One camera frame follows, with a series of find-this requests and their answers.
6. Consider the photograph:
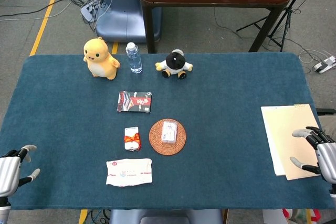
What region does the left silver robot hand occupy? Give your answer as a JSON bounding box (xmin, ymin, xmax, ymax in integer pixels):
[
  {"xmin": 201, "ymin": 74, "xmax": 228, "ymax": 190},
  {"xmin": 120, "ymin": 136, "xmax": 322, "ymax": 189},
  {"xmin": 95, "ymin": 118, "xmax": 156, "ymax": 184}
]
[{"xmin": 0, "ymin": 144, "xmax": 41, "ymax": 198}]

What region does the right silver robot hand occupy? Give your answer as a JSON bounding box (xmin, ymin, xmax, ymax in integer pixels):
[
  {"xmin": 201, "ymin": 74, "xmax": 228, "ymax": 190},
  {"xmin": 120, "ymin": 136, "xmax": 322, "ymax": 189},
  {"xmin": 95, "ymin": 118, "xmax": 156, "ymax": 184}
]
[{"xmin": 290, "ymin": 126, "xmax": 336, "ymax": 184}]

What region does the small red white packet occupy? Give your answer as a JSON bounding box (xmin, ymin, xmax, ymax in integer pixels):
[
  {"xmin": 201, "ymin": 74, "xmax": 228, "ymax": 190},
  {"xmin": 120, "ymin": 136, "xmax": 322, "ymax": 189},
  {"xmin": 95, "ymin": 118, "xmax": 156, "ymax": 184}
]
[{"xmin": 123, "ymin": 126, "xmax": 142, "ymax": 152}]

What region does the tan kraft notebook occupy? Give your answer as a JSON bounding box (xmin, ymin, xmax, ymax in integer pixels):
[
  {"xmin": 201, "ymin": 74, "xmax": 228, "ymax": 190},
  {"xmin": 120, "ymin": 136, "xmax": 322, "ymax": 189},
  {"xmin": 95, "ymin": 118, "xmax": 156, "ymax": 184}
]
[{"xmin": 264, "ymin": 104, "xmax": 325, "ymax": 181}]

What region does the white power strip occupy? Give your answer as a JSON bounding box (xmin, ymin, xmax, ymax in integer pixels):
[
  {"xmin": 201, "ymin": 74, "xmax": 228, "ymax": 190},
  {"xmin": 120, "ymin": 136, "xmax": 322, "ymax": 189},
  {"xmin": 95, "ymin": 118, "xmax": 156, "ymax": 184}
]
[{"xmin": 312, "ymin": 56, "xmax": 336, "ymax": 74}]

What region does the white wet wipes pack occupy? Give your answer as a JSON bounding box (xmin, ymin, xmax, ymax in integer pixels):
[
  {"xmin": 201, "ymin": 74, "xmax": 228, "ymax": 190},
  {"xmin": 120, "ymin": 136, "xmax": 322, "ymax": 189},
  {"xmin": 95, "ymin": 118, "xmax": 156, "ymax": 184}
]
[{"xmin": 106, "ymin": 158, "xmax": 153, "ymax": 187}]

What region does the yellow plush dinosaur toy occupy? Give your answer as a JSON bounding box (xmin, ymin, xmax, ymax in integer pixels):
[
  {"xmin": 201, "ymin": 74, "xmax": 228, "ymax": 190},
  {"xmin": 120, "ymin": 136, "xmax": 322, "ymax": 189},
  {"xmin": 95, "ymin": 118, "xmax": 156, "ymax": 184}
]
[{"xmin": 83, "ymin": 37, "xmax": 121, "ymax": 81}]

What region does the red and black book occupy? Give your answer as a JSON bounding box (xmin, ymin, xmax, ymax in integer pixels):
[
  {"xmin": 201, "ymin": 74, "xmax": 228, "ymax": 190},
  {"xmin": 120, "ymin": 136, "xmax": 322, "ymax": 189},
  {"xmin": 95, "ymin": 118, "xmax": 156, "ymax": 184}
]
[{"xmin": 117, "ymin": 91, "xmax": 153, "ymax": 114}]

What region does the black tripod stand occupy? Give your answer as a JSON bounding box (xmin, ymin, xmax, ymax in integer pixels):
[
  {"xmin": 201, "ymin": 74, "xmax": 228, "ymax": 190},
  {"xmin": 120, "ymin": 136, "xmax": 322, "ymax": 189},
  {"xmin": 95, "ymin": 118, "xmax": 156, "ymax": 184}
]
[{"xmin": 236, "ymin": 0, "xmax": 316, "ymax": 52}]

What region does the round woven rattan coaster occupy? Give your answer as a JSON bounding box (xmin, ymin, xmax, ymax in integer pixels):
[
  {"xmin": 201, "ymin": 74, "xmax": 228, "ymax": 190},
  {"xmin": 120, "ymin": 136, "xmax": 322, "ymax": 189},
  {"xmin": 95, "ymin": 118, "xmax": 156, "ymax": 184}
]
[{"xmin": 149, "ymin": 119, "xmax": 187, "ymax": 156}]

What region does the grey blue robot torso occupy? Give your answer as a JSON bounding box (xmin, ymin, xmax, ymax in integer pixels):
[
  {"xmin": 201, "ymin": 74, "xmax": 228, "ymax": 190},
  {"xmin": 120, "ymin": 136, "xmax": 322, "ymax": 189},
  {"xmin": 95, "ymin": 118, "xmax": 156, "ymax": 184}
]
[{"xmin": 109, "ymin": 209, "xmax": 224, "ymax": 224}]

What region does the clear plastic water bottle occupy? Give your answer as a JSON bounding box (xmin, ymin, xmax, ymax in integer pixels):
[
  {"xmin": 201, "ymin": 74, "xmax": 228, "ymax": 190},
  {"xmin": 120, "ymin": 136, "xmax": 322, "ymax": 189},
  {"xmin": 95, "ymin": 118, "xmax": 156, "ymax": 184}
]
[{"xmin": 125, "ymin": 41, "xmax": 143, "ymax": 74}]

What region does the black plush doll white coat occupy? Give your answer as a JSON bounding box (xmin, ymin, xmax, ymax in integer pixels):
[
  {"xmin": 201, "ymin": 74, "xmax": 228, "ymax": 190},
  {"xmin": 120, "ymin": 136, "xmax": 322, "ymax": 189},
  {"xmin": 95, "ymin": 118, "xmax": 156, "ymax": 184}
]
[{"xmin": 155, "ymin": 49, "xmax": 194, "ymax": 80}]

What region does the grey power strip with plugs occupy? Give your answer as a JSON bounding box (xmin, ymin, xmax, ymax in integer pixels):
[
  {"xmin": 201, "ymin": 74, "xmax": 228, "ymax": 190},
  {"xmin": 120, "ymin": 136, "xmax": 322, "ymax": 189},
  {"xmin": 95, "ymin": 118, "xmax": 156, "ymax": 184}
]
[{"xmin": 80, "ymin": 0, "xmax": 106, "ymax": 23}]

